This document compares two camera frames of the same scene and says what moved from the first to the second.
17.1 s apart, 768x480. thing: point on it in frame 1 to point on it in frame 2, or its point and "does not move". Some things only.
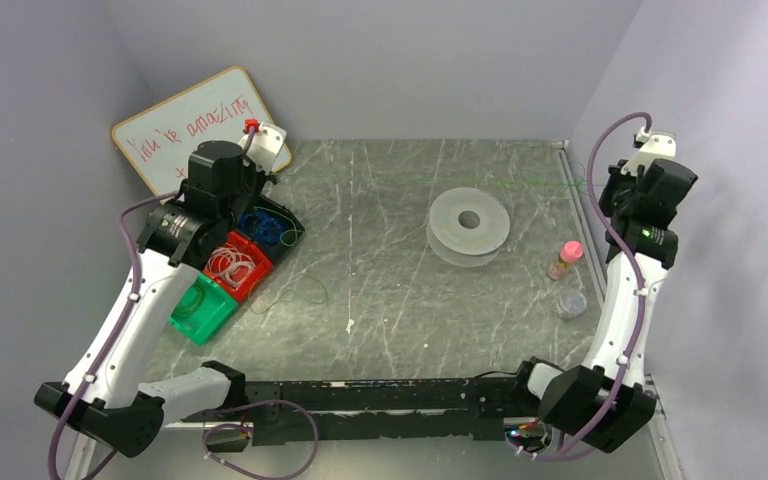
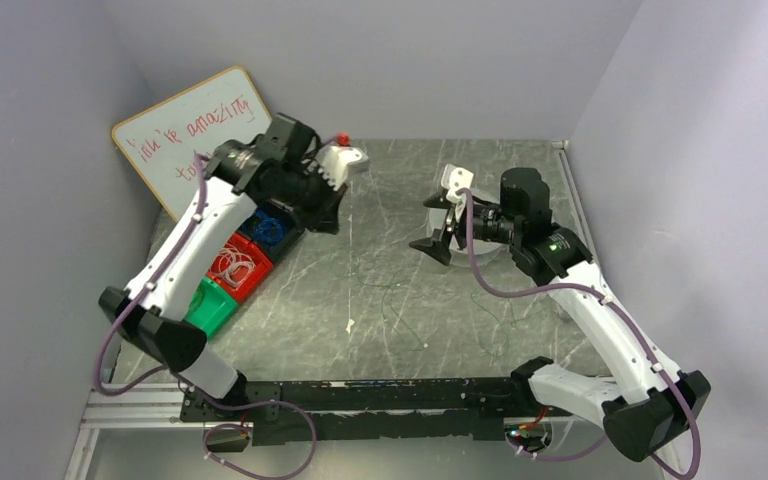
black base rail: [431, 409] does not move
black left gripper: [268, 208] to [325, 203]
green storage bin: [202, 310] does not move
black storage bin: [293, 229] does not move
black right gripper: [620, 183] to [455, 220]
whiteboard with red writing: [160, 139] does not move
